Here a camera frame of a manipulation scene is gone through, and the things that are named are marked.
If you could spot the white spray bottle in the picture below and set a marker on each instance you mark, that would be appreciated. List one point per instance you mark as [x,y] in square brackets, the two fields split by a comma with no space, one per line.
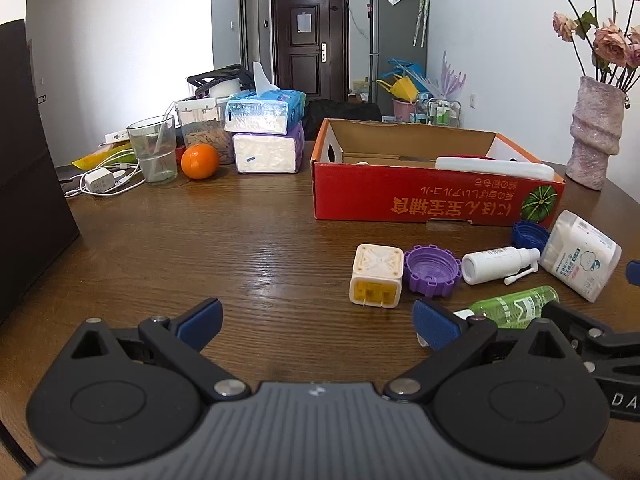
[492,265]

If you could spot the red cardboard box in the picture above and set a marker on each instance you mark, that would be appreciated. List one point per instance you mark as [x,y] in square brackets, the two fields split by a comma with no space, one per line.
[400,195]

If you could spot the trolley rack with bottles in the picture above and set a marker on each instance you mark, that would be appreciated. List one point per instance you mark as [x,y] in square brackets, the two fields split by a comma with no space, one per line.
[437,110]

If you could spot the black paper bag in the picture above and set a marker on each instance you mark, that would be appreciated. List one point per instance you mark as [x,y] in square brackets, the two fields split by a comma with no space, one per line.
[30,160]

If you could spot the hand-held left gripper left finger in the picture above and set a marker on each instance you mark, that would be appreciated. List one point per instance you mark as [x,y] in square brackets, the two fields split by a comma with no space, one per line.
[200,323]

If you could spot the green spray bottle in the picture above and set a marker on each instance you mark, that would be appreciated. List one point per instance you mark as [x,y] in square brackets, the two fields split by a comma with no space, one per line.
[515,305]

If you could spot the pink stone vase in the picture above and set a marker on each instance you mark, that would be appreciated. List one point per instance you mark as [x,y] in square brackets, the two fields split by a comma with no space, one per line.
[595,135]

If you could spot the grey refrigerator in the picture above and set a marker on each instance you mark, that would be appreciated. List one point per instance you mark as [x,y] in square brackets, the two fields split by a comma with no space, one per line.
[395,35]

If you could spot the hanging folded umbrella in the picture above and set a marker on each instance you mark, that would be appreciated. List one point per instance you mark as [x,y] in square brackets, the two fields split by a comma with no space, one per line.
[421,15]

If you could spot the white and purple tissue pack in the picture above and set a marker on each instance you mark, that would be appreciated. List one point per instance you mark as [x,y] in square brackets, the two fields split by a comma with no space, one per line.
[267,152]

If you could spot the yellow packet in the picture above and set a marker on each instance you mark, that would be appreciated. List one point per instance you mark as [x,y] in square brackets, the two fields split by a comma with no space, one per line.
[95,156]

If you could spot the white charger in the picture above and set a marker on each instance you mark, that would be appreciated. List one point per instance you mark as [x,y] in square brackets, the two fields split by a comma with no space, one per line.
[99,180]

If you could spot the black basket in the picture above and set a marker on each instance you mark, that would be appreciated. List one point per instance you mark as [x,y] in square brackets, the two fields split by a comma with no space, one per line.
[220,80]

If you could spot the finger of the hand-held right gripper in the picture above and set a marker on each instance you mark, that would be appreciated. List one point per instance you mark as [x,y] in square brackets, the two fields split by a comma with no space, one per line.
[607,342]
[634,272]

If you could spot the clear glass cup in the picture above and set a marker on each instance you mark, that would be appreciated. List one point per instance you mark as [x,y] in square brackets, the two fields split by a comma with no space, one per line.
[152,152]

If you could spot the clear food container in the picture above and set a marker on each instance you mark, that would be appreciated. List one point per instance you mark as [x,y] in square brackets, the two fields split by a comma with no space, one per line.
[202,132]

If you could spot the cream plug adapter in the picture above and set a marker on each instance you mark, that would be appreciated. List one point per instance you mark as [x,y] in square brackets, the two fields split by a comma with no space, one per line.
[376,275]

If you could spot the clear cotton swab box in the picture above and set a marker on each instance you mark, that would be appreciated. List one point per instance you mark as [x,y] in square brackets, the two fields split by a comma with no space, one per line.
[580,255]

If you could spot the side door frame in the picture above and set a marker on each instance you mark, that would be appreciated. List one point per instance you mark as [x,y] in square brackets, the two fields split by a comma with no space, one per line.
[250,35]

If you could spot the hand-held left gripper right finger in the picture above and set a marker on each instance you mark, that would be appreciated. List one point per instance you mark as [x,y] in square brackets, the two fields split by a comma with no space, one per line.
[435,327]

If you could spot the pink bucket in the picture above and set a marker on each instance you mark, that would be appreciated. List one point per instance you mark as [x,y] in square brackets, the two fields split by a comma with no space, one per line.
[402,109]

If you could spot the blue tissue pack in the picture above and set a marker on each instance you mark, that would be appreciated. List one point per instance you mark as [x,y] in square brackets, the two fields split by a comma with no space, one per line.
[265,110]

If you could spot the purple bottle cap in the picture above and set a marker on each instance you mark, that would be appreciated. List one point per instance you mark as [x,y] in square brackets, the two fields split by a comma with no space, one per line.
[431,272]

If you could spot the bunch of dried pink roses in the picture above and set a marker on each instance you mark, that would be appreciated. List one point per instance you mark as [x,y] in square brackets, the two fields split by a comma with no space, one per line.
[607,45]

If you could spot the white power strip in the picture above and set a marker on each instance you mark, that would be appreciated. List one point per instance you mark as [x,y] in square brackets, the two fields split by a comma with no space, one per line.
[116,136]

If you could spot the blue plastic frame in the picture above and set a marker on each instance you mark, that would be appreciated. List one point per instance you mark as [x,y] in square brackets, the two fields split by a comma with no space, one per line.
[410,67]

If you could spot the dark brown door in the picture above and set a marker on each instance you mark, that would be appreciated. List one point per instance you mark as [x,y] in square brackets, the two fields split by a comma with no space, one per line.
[310,60]

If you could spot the blue bottle cap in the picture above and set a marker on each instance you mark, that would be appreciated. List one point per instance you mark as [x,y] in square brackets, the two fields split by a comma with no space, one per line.
[529,236]

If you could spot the orange fruit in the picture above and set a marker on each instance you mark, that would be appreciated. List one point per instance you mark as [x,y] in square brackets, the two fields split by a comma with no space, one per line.
[200,161]

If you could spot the purple feather decoration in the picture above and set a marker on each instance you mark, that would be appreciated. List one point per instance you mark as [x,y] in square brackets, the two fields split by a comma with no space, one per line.
[447,75]

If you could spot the paper sheet on door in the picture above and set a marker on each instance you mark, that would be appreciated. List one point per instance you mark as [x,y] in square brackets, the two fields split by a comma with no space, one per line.
[305,19]

